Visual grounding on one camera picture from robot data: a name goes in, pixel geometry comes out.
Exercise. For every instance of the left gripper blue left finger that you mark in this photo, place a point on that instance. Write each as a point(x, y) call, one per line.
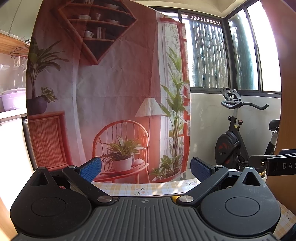
point(81, 177)

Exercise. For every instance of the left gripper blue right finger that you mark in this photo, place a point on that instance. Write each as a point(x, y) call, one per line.
point(210, 177)

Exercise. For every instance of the black exercise bike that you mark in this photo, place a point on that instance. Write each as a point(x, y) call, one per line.
point(253, 130)

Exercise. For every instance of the yellow plaid floral tablecloth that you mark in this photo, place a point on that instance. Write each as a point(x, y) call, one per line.
point(287, 219)

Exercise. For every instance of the white cabinet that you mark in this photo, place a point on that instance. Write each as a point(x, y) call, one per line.
point(16, 167)

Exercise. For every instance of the printed room backdrop cloth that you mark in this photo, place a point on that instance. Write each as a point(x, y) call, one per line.
point(108, 79)

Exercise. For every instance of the purple plastic basin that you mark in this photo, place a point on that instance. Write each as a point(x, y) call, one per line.
point(14, 99)

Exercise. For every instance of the wire clothes hangers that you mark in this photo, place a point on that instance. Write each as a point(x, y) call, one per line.
point(22, 50)

